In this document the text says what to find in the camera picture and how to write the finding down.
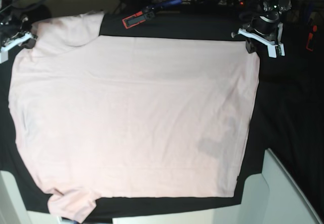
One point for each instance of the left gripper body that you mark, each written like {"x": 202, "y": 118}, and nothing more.
{"x": 267, "y": 30}

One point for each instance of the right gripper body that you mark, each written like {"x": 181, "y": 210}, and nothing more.
{"x": 9, "y": 43}

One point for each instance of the pink T-shirt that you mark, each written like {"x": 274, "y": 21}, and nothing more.
{"x": 107, "y": 116}

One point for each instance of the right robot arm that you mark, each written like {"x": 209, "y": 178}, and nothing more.
{"x": 15, "y": 29}

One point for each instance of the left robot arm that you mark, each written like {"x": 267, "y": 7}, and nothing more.
{"x": 265, "y": 7}

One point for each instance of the red clamp at right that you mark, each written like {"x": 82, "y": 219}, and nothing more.
{"x": 311, "y": 38}

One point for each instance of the black power strip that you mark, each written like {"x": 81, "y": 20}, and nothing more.
{"x": 230, "y": 3}

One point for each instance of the red black blue clamp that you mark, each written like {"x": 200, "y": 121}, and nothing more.
{"x": 148, "y": 13}

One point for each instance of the white cabinet left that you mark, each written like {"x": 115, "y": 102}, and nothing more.
{"x": 13, "y": 209}

